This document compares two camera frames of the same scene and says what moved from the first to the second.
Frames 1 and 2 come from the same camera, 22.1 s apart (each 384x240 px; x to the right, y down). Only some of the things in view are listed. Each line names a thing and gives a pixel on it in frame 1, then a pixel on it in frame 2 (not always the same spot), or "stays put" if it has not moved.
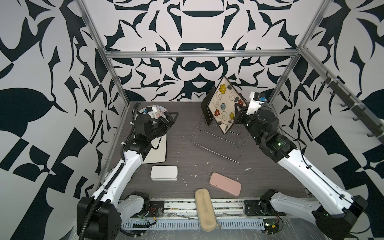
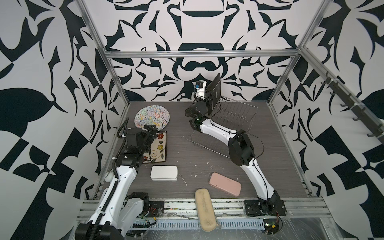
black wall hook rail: (361, 115) stays put
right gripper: (241, 116) -> (197, 100)
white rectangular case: (164, 173) stays put
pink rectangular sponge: (225, 184) stays put
